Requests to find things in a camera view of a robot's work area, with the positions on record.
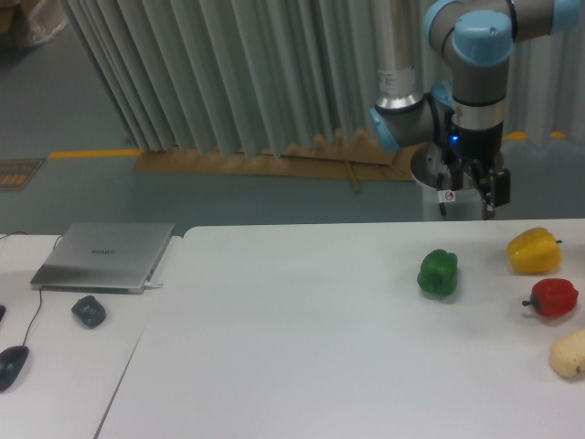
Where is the red bell pepper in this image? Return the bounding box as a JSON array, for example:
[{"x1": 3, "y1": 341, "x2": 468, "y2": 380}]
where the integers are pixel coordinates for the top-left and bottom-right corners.
[{"x1": 522, "y1": 278, "x2": 579, "y2": 318}]

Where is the silver laptop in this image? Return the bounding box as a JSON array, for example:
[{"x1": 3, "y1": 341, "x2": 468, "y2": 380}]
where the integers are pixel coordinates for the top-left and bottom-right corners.
[{"x1": 30, "y1": 222, "x2": 175, "y2": 294}]

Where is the yellow bell pepper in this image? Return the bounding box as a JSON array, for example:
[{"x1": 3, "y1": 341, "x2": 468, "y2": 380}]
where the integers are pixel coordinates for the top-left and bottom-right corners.
[{"x1": 505, "y1": 227, "x2": 562, "y2": 274}]

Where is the beige bread loaf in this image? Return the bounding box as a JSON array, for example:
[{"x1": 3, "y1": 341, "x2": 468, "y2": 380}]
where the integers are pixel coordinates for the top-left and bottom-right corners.
[{"x1": 548, "y1": 329, "x2": 584, "y2": 379}]

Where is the green bell pepper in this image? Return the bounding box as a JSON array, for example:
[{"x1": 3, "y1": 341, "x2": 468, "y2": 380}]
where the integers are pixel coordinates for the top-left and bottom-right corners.
[{"x1": 417, "y1": 249, "x2": 458, "y2": 297}]

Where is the grey pleated curtain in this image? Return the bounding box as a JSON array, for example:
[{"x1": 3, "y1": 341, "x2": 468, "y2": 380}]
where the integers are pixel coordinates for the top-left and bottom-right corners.
[{"x1": 58, "y1": 0, "x2": 585, "y2": 160}]

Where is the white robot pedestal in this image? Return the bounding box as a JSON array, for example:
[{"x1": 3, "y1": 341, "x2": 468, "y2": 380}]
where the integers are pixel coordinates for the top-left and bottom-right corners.
[{"x1": 410, "y1": 144, "x2": 482, "y2": 221}]

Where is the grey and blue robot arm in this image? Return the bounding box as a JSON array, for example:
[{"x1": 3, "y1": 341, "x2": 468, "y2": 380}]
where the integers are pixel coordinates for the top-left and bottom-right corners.
[{"x1": 370, "y1": 1, "x2": 581, "y2": 221}]

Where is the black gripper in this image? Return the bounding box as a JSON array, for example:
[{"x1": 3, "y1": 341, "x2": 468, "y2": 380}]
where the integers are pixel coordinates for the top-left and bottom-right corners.
[{"x1": 441, "y1": 125, "x2": 511, "y2": 220}]

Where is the black mouse cable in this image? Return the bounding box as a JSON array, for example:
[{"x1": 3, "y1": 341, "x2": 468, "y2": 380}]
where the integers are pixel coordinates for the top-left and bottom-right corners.
[{"x1": 0, "y1": 231, "x2": 64, "y2": 348}]

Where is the white usb plug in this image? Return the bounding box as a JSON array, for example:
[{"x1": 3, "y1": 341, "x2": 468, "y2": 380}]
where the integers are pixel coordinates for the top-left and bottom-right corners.
[{"x1": 144, "y1": 283, "x2": 164, "y2": 290}]

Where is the black earbuds case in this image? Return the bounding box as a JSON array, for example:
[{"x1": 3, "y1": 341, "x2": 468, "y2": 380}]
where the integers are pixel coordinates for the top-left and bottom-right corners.
[{"x1": 71, "y1": 295, "x2": 107, "y2": 329}]

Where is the black computer mouse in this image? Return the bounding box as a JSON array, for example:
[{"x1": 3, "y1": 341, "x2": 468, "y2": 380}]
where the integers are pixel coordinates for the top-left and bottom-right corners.
[{"x1": 0, "y1": 345, "x2": 29, "y2": 392}]

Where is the black pedestal cable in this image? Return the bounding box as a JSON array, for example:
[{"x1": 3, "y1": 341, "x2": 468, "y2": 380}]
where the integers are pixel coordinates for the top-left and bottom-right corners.
[{"x1": 436, "y1": 172, "x2": 449, "y2": 221}]

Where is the clear plastic bag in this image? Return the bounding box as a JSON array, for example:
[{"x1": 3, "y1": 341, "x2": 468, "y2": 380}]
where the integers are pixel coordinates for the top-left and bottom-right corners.
[{"x1": 9, "y1": 0, "x2": 69, "y2": 48}]

